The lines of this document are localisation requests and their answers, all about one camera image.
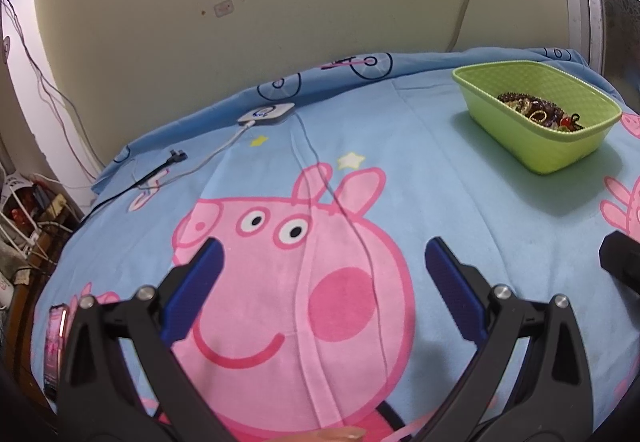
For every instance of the green plastic basket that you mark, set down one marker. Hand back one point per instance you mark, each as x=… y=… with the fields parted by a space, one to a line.
x=541 y=150

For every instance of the white charger puck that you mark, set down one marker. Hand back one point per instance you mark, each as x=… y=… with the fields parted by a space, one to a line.
x=267 y=114

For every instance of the blue Peppa Pig bedsheet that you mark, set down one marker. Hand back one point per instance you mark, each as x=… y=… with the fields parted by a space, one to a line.
x=324 y=314

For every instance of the person's left hand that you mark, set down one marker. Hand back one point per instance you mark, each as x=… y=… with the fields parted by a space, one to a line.
x=339 y=434

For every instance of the pink phone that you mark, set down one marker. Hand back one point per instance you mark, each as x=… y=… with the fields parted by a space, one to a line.
x=53 y=349

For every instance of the cluttered side shelf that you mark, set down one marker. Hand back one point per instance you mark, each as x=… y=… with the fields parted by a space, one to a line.
x=35 y=219

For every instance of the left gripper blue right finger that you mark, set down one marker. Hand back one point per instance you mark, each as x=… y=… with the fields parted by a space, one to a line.
x=463 y=289

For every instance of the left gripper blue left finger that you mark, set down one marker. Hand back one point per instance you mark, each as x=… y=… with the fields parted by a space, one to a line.
x=185 y=289

